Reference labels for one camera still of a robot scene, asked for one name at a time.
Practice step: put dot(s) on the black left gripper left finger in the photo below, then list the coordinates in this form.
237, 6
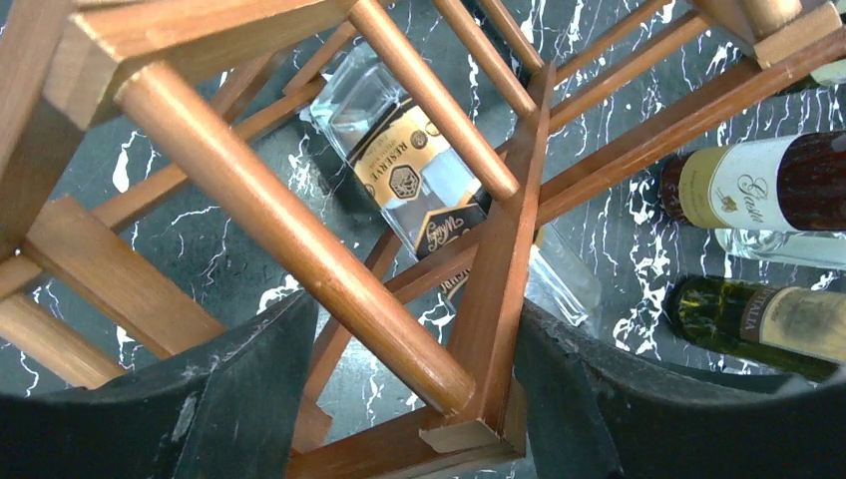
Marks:
223, 409

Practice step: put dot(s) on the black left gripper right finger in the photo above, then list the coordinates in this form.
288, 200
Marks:
596, 411

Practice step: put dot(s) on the silver-capped dark wine bottle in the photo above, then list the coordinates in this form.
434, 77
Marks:
793, 329

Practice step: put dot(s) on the brown wooden wine rack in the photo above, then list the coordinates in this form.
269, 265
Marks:
101, 122

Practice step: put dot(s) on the clear glass corked bottle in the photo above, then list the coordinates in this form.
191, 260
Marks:
814, 249

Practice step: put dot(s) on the gold-capped red wine bottle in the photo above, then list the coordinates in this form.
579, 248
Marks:
787, 184

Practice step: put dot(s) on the dark green wine bottle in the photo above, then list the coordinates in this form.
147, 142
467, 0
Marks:
828, 75

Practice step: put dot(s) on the black-capped clear glass bottle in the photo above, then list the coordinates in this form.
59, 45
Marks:
421, 186

